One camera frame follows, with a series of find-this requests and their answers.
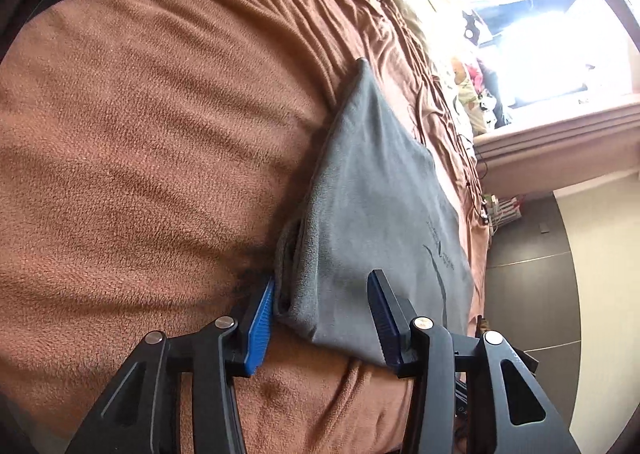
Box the grey t-shirt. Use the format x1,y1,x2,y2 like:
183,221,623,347
274,56,476,370

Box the window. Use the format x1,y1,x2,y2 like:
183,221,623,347
450,0,640,107

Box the black cable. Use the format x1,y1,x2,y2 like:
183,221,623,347
415,84,491,219

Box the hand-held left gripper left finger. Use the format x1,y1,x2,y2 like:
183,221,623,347
65,276,276,454

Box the cream bed sheet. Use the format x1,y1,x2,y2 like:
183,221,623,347
350,0,496,135

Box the hanging dark clothes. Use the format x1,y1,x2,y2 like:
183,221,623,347
472,0,573,34

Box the black plush toy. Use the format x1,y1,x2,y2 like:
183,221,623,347
460,11,483,42

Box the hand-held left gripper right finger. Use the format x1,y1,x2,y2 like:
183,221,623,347
366,270,581,454

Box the pink curtain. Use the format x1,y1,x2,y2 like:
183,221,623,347
472,94,640,199

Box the brown blanket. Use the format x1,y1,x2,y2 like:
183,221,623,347
0,0,493,454

